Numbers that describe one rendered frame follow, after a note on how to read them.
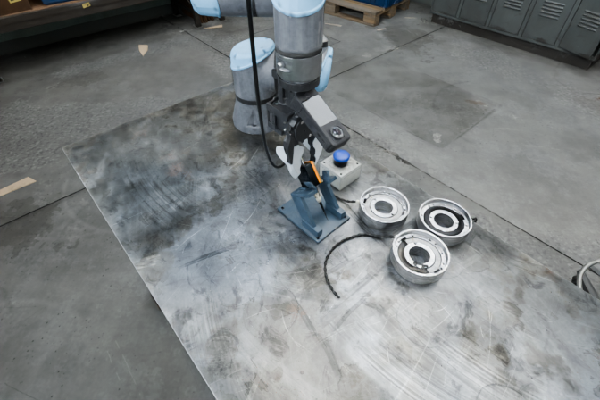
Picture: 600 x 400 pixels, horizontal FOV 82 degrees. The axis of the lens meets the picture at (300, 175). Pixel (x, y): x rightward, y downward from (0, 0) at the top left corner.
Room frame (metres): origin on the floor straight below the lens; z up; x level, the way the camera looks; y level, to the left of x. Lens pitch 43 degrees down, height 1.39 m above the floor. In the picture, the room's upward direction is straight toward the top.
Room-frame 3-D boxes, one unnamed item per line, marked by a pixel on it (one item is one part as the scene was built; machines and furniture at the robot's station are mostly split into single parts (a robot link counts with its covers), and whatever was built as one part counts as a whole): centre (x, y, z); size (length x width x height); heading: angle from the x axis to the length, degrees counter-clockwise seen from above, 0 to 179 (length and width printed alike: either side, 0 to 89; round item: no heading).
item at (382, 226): (0.50, -0.18, 0.82); 0.10 x 0.10 x 0.04
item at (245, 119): (0.88, 0.12, 0.85); 0.15 x 0.15 x 0.10
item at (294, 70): (0.54, 0.00, 1.14); 0.08 x 0.08 x 0.05
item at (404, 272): (0.38, -0.23, 0.82); 0.10 x 0.10 x 0.04
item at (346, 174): (0.63, -0.09, 0.82); 0.08 x 0.07 x 0.05; 42
